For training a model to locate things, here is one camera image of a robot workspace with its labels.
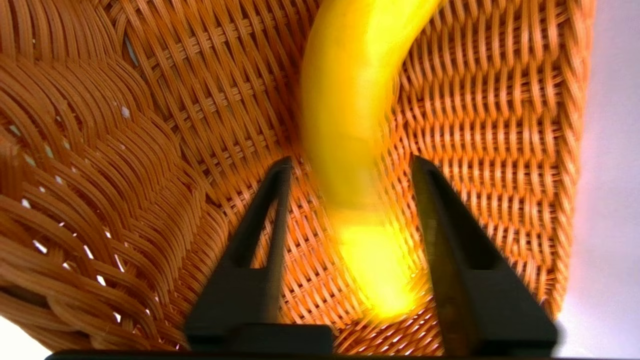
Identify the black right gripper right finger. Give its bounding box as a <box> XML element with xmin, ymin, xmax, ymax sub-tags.
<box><xmin>411</xmin><ymin>155</ymin><xmax>558</xmax><ymax>357</ymax></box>

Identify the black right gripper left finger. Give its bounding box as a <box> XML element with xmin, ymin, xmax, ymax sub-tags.
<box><xmin>185</xmin><ymin>156</ymin><xmax>293</xmax><ymax>332</ymax></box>

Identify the orange wicker basket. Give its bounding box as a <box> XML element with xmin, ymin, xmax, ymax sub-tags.
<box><xmin>0</xmin><ymin>0</ymin><xmax>598</xmax><ymax>357</ymax></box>

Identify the yellow banana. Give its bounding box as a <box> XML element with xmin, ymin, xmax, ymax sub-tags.
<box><xmin>300</xmin><ymin>0</ymin><xmax>443</xmax><ymax>321</ymax></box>

